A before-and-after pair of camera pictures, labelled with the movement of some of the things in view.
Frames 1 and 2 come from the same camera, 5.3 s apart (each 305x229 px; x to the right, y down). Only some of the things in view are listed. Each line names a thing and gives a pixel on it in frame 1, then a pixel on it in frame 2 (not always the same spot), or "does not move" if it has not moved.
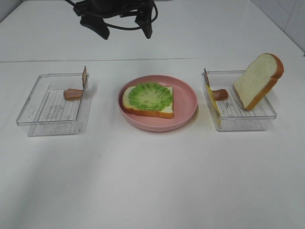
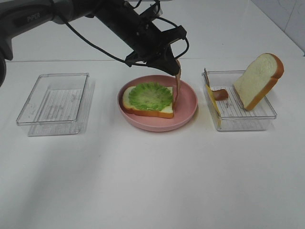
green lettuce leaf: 150,95 does not move
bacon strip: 75,94 -> 177,80
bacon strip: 218,94 does not move
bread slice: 167,112 does not move
